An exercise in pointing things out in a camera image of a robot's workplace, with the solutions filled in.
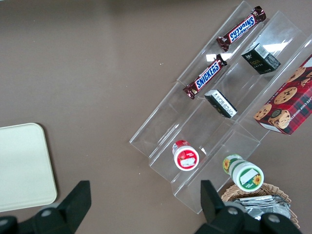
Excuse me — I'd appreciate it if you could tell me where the red tartan cookie box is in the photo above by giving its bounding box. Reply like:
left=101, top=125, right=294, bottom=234
left=253, top=54, right=312, bottom=136

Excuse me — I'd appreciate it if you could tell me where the beige plastic tray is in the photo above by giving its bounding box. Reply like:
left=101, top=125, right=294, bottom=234
left=0, top=122, right=58, bottom=213

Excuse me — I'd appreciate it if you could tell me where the stack of foil containers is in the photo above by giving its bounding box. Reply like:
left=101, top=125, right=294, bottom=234
left=231, top=194, right=292, bottom=222

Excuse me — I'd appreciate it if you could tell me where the small black box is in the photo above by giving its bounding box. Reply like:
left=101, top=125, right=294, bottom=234
left=241, top=42, right=282, bottom=76
left=204, top=89, right=238, bottom=119

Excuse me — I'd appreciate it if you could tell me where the clear acrylic stepped stand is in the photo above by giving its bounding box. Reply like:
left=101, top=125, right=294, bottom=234
left=129, top=0, right=312, bottom=215

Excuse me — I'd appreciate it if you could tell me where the red and white cup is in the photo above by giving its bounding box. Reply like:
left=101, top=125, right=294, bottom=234
left=172, top=139, right=200, bottom=172

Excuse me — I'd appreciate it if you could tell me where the Snickers chocolate bar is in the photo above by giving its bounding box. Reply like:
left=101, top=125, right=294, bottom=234
left=182, top=54, right=228, bottom=101
left=216, top=5, right=267, bottom=52

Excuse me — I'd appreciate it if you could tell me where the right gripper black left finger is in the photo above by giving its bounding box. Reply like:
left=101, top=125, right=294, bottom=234
left=18, top=180, right=92, bottom=234

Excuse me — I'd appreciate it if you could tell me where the light tan wicker basket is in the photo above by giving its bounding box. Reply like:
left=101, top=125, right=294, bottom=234
left=220, top=182, right=300, bottom=234

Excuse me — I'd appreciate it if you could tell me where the green sunflower cup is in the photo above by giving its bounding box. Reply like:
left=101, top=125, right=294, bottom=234
left=222, top=153, right=265, bottom=192

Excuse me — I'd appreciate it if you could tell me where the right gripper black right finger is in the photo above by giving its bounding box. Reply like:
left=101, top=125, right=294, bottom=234
left=195, top=180, right=263, bottom=234

